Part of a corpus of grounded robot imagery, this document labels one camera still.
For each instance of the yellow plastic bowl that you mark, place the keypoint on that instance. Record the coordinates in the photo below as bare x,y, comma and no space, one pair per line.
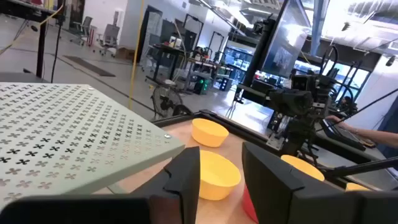
356,187
217,177
303,168

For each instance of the dark floor mat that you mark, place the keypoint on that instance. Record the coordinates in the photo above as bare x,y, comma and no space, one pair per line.
90,66

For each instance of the thin black pole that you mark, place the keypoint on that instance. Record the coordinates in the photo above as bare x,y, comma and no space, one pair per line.
57,40

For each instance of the cardboard box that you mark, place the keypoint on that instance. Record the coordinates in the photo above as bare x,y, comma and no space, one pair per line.
126,53

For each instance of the grey office chair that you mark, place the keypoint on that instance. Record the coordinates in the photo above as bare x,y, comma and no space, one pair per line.
109,35
84,26

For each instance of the person's forearm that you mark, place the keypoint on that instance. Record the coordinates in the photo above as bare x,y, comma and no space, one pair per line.
373,135

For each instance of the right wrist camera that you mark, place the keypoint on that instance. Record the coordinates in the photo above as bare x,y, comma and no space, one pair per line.
300,83

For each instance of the black floor fan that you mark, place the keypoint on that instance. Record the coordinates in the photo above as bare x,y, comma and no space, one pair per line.
166,101

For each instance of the red plastic bowl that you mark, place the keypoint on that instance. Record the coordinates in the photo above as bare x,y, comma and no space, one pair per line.
248,205

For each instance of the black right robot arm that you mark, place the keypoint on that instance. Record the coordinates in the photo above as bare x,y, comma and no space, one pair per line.
297,130

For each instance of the black background table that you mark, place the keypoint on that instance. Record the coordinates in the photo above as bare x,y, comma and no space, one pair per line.
168,49

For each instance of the person's hand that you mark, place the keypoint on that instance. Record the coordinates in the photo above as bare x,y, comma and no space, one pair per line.
334,119

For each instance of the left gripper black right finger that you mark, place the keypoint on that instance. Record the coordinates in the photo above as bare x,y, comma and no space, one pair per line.
280,193

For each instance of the black diagonal bar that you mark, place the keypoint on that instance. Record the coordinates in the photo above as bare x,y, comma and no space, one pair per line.
357,168

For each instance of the black monitor stand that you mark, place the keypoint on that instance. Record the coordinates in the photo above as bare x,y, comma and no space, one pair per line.
259,53

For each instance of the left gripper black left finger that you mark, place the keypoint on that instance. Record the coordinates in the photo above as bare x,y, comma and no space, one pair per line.
180,186

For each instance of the black keyboard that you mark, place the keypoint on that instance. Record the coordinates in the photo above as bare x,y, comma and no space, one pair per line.
342,135

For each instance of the black workbench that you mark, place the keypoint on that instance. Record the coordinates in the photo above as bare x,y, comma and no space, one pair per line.
40,46

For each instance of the black computer monitor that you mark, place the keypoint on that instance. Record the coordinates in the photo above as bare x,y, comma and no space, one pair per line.
286,40

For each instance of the black computer with green light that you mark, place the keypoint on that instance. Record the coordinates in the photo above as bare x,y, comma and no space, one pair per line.
201,86

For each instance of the green perforated metal shelf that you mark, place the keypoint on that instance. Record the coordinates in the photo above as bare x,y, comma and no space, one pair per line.
62,140

